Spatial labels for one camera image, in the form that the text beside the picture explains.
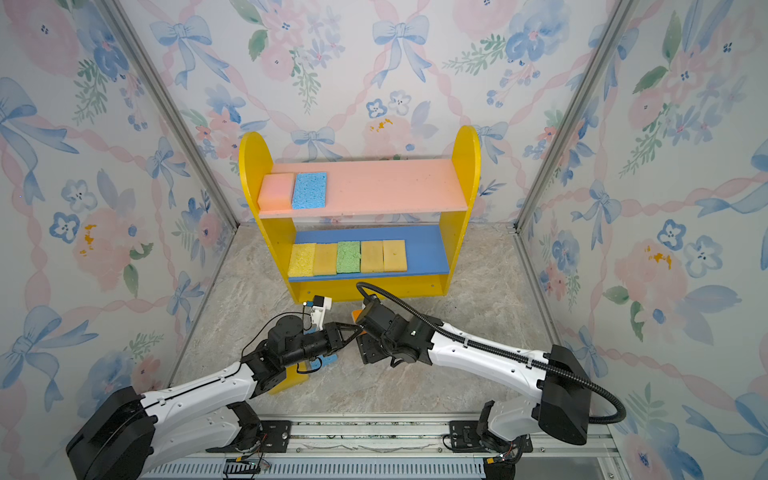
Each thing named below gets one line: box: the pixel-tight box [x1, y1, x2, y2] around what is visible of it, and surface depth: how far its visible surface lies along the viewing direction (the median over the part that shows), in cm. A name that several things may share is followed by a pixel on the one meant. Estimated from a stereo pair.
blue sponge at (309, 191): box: [292, 172, 327, 210], surface depth 72 cm
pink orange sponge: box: [257, 173, 294, 211], surface depth 70 cm
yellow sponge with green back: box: [313, 243, 338, 276], surface depth 92 cm
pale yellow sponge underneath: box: [361, 240, 384, 273], surface depth 92 cm
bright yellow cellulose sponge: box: [288, 243, 317, 277], surface depth 92 cm
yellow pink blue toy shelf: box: [239, 126, 482, 302], surface depth 78 cm
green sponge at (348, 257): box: [336, 241, 361, 273], surface depth 92 cm
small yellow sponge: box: [382, 240, 407, 272], surface depth 92 cm
